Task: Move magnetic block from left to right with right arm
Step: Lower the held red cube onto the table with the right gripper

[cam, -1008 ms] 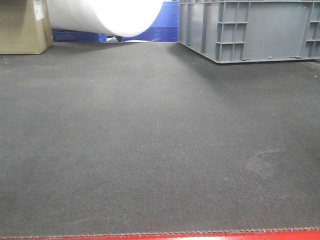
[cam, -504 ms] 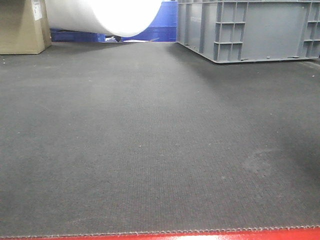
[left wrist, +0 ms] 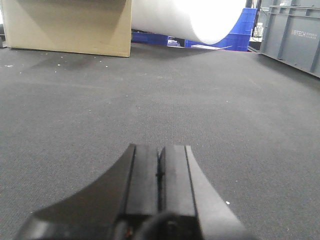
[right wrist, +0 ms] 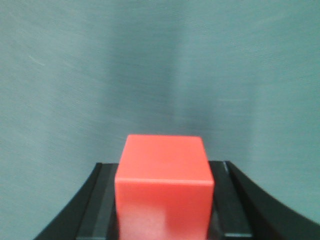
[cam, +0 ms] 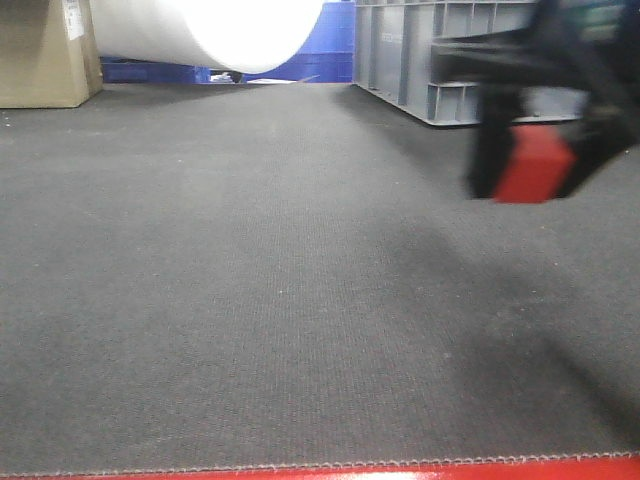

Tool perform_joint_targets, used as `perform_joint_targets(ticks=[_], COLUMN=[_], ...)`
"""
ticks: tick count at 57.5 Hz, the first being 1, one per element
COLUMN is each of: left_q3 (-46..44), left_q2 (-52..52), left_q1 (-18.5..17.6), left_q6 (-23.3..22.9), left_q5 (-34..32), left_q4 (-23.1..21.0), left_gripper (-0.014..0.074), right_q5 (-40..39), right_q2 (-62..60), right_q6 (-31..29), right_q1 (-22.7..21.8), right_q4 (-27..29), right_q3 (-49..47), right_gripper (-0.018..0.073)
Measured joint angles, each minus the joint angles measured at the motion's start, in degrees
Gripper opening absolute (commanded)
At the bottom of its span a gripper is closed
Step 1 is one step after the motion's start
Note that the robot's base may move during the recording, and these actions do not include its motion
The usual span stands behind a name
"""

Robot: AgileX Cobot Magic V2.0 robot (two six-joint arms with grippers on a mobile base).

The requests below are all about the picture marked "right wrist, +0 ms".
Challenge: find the red magnetic cube block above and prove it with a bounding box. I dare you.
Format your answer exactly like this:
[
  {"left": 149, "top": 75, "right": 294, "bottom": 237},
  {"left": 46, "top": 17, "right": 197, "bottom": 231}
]
[{"left": 114, "top": 134, "right": 215, "bottom": 240}]

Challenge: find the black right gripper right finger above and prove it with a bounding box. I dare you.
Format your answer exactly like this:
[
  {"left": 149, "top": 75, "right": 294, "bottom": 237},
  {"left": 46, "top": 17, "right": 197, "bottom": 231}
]
[{"left": 207, "top": 160, "right": 320, "bottom": 240}]

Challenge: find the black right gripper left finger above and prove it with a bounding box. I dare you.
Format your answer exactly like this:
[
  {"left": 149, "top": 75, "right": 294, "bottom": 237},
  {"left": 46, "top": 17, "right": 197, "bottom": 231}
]
[{"left": 35, "top": 163, "right": 119, "bottom": 240}]

